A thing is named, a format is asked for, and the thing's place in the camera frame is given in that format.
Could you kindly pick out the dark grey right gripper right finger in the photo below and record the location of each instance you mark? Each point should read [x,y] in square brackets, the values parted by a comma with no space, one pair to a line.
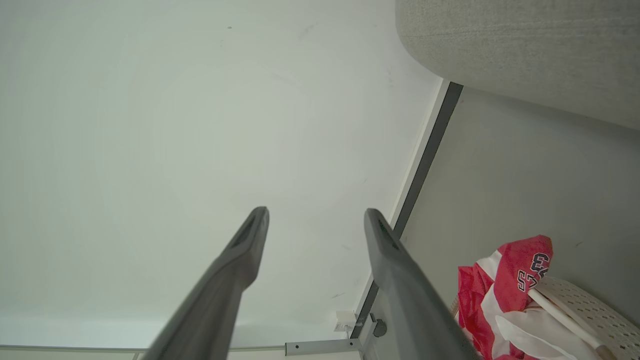
[405,300]

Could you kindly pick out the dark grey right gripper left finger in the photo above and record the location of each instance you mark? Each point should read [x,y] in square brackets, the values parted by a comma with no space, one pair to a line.
[227,280]

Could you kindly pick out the red and white jersey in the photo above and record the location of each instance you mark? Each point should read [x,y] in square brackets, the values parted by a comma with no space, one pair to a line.
[505,280]

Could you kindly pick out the white garment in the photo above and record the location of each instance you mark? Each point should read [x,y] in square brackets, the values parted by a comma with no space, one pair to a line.
[530,337]

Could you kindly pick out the white perforated laundry basket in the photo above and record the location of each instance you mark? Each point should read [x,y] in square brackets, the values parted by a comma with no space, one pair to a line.
[595,310]

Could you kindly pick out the black round knob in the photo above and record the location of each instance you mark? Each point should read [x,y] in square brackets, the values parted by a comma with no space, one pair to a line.
[380,328]

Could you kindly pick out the dark baseboard strip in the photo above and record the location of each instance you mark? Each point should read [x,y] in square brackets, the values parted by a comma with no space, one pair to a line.
[425,155]

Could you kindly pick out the grey fabric sofa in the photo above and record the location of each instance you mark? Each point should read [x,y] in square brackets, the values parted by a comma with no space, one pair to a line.
[525,50]

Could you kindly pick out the white wall label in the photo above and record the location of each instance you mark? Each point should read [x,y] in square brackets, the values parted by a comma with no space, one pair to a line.
[345,320]

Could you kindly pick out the grey metal bracket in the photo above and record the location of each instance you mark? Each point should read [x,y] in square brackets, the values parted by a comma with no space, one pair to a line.
[320,346]

